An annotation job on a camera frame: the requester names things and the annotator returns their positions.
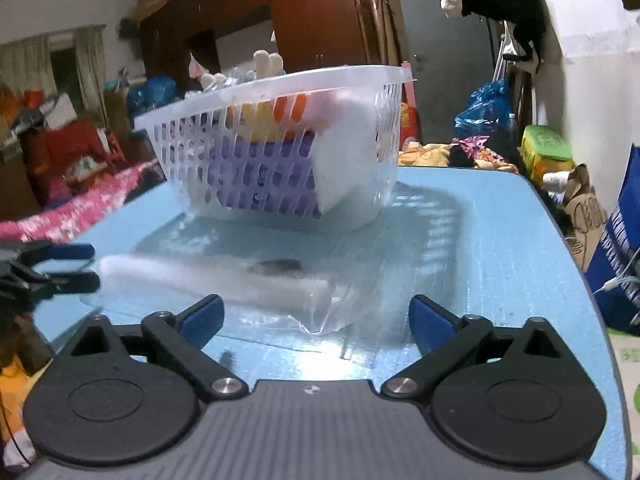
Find wooden planks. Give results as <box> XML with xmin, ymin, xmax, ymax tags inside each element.
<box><xmin>352</xmin><ymin>0</ymin><xmax>401</xmax><ymax>68</ymax></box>

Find green and yellow box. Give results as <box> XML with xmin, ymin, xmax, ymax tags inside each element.
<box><xmin>520</xmin><ymin>125</ymin><xmax>573</xmax><ymax>186</ymax></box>

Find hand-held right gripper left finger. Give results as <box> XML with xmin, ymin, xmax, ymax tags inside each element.
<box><xmin>70</xmin><ymin>294</ymin><xmax>249</xmax><ymax>402</ymax></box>

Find white plastic basket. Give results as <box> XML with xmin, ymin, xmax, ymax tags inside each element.
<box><xmin>134</xmin><ymin>64</ymin><xmax>418</xmax><ymax>235</ymax></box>

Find green and white bag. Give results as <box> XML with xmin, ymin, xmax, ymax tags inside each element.
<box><xmin>607</xmin><ymin>327</ymin><xmax>640</xmax><ymax>461</ymax></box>

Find yellow garment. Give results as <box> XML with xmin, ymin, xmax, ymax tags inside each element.
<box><xmin>0</xmin><ymin>355</ymin><xmax>51</xmax><ymax>468</ymax></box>

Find brown paper bag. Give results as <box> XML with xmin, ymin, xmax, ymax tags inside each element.
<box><xmin>562</xmin><ymin>164</ymin><xmax>608</xmax><ymax>271</ymax></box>

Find red box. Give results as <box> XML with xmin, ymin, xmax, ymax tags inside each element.
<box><xmin>400</xmin><ymin>102</ymin><xmax>422</xmax><ymax>151</ymax></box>

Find blue plastic bag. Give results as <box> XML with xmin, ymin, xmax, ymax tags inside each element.
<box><xmin>454</xmin><ymin>79</ymin><xmax>521</xmax><ymax>148</ymax></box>

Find clear plastic bag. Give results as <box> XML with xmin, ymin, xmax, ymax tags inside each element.
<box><xmin>80</xmin><ymin>252</ymin><xmax>386</xmax><ymax>361</ymax></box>

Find pile of blue bags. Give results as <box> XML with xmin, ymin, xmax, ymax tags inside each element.
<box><xmin>127</xmin><ymin>76</ymin><xmax>178</xmax><ymax>116</ymax></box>

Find yellow patterned blanket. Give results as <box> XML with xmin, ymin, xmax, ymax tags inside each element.
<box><xmin>397</xmin><ymin>140</ymin><xmax>518</xmax><ymax>173</ymax></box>

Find brown wooden wardrobe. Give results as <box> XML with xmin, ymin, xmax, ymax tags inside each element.
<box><xmin>135</xmin><ymin>0</ymin><xmax>381</xmax><ymax>96</ymax></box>

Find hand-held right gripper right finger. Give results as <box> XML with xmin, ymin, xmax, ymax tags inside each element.
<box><xmin>380</xmin><ymin>295</ymin><xmax>576</xmax><ymax>402</ymax></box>

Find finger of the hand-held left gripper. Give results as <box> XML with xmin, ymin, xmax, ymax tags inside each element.
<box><xmin>0</xmin><ymin>242</ymin><xmax>97</xmax><ymax>267</ymax></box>
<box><xmin>0</xmin><ymin>262</ymin><xmax>101</xmax><ymax>303</ymax></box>

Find small white bottles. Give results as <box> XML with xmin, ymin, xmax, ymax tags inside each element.
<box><xmin>252</xmin><ymin>49</ymin><xmax>286</xmax><ymax>80</ymax></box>

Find beige curtain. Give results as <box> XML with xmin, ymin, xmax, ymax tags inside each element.
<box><xmin>75</xmin><ymin>25</ymin><xmax>108</xmax><ymax>121</ymax></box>
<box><xmin>0</xmin><ymin>35</ymin><xmax>53</xmax><ymax>106</ymax></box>

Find white hanging plastic bag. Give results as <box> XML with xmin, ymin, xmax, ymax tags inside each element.
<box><xmin>189</xmin><ymin>52</ymin><xmax>211</xmax><ymax>80</ymax></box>

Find grey door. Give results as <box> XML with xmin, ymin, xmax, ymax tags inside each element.
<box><xmin>390</xmin><ymin>0</ymin><xmax>506</xmax><ymax>146</ymax></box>

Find pink floral blanket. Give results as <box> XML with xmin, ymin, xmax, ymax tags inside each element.
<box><xmin>0</xmin><ymin>160</ymin><xmax>168</xmax><ymax>243</ymax></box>

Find white cable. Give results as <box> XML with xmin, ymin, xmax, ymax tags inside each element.
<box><xmin>602</xmin><ymin>245</ymin><xmax>640</xmax><ymax>326</ymax></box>

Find blue shopping bag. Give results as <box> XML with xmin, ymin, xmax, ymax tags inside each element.
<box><xmin>585</xmin><ymin>145</ymin><xmax>640</xmax><ymax>333</ymax></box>

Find purple tissue pack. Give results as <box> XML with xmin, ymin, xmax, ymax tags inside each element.
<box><xmin>165</xmin><ymin>95</ymin><xmax>396</xmax><ymax>221</ymax></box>

